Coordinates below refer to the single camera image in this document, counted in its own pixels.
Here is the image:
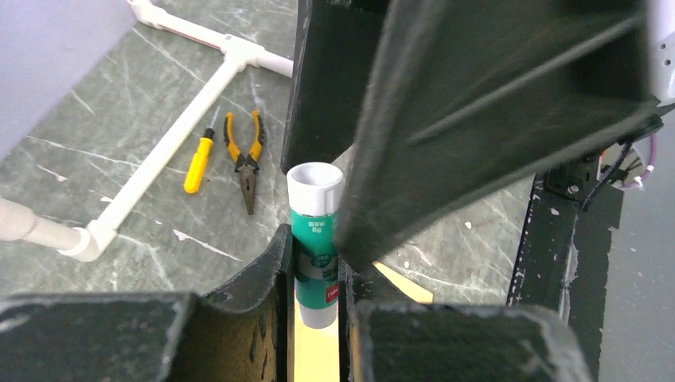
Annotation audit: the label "small white green tube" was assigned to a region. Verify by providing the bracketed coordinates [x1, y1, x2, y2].
[287, 162, 344, 329]

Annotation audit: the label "white pvc pipe frame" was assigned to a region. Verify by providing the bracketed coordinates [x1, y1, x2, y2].
[1, 25, 291, 265]

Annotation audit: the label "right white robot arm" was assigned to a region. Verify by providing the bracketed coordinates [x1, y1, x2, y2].
[280, 1, 674, 269]

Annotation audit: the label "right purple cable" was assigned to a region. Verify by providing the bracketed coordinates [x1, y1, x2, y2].
[622, 134, 660, 191]

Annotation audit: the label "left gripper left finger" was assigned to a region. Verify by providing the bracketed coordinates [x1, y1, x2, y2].
[1, 224, 294, 381]

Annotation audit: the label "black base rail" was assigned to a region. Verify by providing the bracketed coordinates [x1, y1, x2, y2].
[506, 159, 623, 379]

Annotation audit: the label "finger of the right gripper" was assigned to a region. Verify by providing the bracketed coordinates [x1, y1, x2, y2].
[337, 1, 656, 270]
[280, 0, 389, 173]

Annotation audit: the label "yellow handled pliers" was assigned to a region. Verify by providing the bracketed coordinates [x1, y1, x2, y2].
[224, 110, 266, 215]

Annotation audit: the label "brown paper envelope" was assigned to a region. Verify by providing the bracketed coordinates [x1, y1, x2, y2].
[294, 262, 433, 382]

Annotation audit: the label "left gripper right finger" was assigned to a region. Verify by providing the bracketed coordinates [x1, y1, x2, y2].
[338, 263, 592, 381]

